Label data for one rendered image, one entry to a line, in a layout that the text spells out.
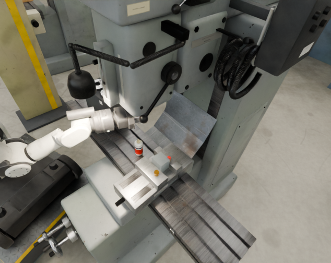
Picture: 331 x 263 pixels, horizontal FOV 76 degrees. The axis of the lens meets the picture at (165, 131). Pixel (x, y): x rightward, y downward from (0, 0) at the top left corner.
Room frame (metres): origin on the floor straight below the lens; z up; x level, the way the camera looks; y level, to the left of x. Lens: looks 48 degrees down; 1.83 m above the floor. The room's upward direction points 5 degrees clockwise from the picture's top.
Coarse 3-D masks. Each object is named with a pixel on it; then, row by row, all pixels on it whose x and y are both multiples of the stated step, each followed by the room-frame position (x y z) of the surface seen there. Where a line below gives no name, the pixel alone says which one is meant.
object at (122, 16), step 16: (80, 0) 0.58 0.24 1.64; (96, 0) 0.52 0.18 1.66; (112, 0) 0.48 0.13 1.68; (128, 0) 0.48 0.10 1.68; (144, 0) 0.51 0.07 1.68; (160, 0) 0.54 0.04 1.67; (176, 0) 0.58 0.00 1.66; (112, 16) 0.48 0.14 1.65; (128, 16) 0.48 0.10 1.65; (144, 16) 0.51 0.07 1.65; (160, 16) 0.55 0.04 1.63
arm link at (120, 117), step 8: (104, 112) 0.58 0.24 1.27; (112, 112) 0.61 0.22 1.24; (120, 112) 0.61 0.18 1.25; (104, 120) 0.55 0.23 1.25; (112, 120) 0.56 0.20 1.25; (120, 120) 0.57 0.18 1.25; (128, 120) 0.57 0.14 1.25; (104, 128) 0.54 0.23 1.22; (112, 128) 0.55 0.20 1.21; (120, 128) 0.56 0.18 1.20; (128, 128) 0.57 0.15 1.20
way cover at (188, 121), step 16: (176, 96) 0.97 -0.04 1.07; (176, 112) 0.92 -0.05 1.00; (192, 112) 0.87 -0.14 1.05; (160, 128) 0.88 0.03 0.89; (176, 128) 0.85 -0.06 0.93; (192, 128) 0.81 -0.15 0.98; (208, 128) 0.78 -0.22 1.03; (160, 144) 0.78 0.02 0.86; (176, 144) 0.77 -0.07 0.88; (192, 144) 0.75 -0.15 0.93
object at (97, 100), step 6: (96, 84) 0.95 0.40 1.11; (102, 90) 0.88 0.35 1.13; (96, 96) 0.85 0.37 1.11; (102, 96) 0.84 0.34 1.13; (90, 102) 0.90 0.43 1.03; (96, 102) 0.86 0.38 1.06; (102, 102) 0.82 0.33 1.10; (96, 108) 0.87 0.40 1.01; (102, 108) 0.83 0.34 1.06; (108, 108) 0.80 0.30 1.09
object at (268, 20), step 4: (272, 8) 0.62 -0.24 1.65; (272, 12) 0.61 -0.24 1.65; (268, 16) 0.62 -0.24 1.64; (272, 16) 0.65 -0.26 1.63; (268, 20) 0.62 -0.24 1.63; (268, 24) 0.65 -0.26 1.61; (264, 28) 0.62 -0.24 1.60; (264, 32) 0.62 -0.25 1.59; (260, 36) 0.63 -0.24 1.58; (264, 36) 0.65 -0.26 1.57; (260, 40) 0.63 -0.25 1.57; (252, 60) 0.65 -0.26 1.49; (252, 64) 0.66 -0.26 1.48
